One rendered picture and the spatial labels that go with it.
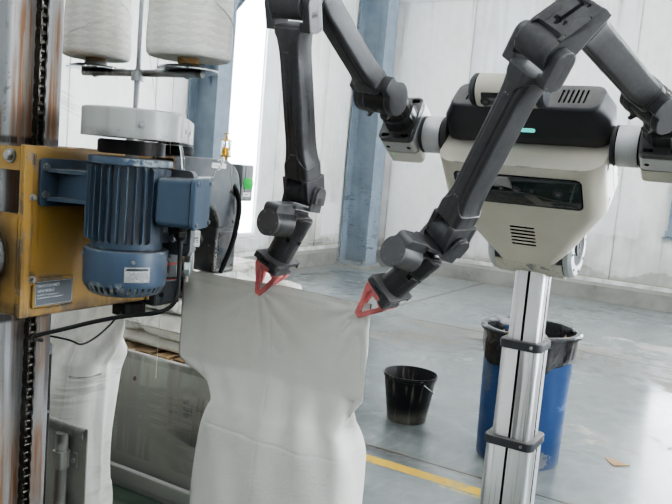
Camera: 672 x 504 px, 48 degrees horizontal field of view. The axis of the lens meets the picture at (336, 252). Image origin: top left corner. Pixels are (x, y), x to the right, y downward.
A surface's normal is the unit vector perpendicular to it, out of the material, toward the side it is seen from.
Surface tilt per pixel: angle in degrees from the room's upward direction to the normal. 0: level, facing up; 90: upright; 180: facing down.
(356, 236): 90
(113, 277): 92
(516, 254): 130
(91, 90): 90
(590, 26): 123
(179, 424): 90
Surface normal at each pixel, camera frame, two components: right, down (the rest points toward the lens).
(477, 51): -0.51, 0.06
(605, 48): 0.43, 0.70
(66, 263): 0.86, 0.13
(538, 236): -0.44, 0.68
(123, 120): 0.08, 0.12
